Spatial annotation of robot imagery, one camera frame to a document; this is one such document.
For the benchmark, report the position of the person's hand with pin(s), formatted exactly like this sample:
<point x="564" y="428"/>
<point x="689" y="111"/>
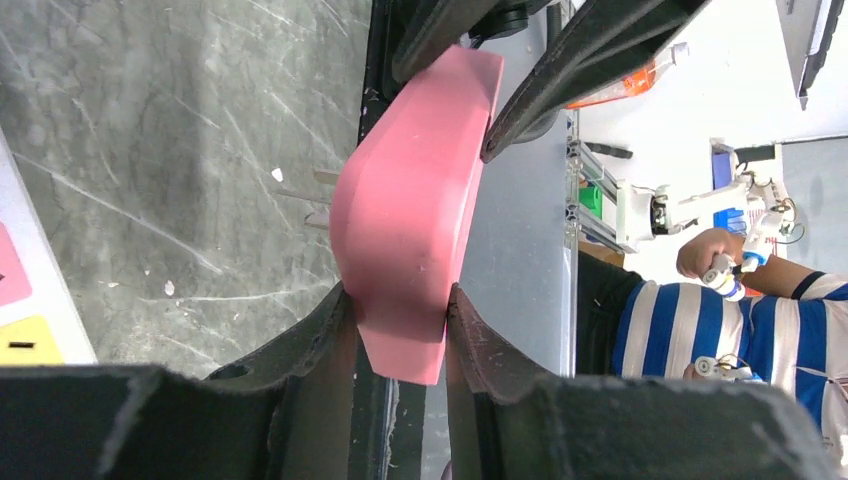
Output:
<point x="696" y="256"/>

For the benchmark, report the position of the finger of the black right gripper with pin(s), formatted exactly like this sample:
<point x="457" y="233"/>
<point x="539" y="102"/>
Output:
<point x="603" y="42"/>
<point x="432" y="29"/>

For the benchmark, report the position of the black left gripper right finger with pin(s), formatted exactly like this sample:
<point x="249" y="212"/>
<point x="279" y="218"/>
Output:
<point x="510" y="418"/>

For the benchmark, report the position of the white multicolour power strip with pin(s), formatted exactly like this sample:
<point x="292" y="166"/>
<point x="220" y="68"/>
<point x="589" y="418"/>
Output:
<point x="40" y="324"/>

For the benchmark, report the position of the aluminium frame rail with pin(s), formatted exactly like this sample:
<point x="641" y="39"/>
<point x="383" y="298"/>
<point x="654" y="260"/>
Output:
<point x="594" y="185"/>

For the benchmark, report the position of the pink triangular power strip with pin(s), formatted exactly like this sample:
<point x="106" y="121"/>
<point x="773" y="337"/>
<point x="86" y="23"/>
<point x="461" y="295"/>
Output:
<point x="402" y="209"/>

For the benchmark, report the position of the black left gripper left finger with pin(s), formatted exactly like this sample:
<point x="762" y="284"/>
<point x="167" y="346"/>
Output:
<point x="280" y="412"/>

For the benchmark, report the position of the person in striped shirt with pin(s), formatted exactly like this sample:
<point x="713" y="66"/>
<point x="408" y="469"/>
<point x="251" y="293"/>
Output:
<point x="792" y="333"/>

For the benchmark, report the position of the orange spray bottle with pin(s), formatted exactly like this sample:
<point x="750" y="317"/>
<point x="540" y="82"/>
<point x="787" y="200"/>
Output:
<point x="638" y="82"/>

